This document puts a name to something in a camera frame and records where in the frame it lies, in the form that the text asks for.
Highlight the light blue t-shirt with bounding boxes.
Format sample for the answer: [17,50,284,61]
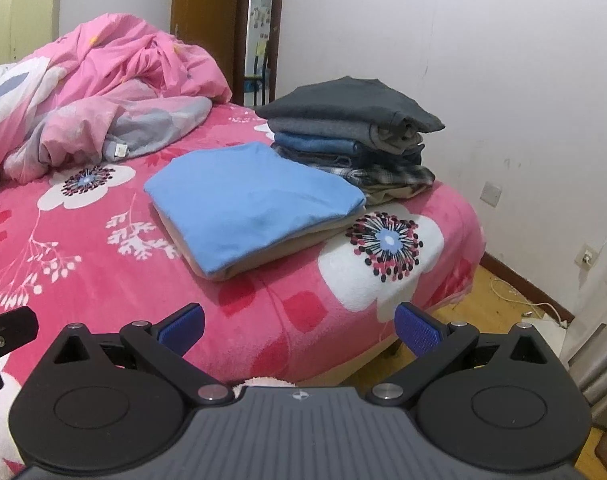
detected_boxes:
[144,142,366,272]

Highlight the pink grey white duvet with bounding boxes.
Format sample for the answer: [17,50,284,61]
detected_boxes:
[0,13,232,184]

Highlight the white wall switch plate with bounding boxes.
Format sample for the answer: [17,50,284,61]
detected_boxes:
[480,182,502,208]

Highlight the pink floral fleece blanket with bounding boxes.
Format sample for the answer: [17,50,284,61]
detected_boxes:
[0,102,487,480]

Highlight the white appliance at wall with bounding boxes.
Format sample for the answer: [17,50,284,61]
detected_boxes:
[557,263,607,430]

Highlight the stack of dark folded clothes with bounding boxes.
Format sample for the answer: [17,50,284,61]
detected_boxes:
[256,76,445,205]

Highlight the wall power socket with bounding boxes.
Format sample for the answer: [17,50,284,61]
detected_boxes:
[575,244,599,271]

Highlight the folded beige garment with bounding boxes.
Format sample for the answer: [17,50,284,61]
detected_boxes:
[151,206,366,282]

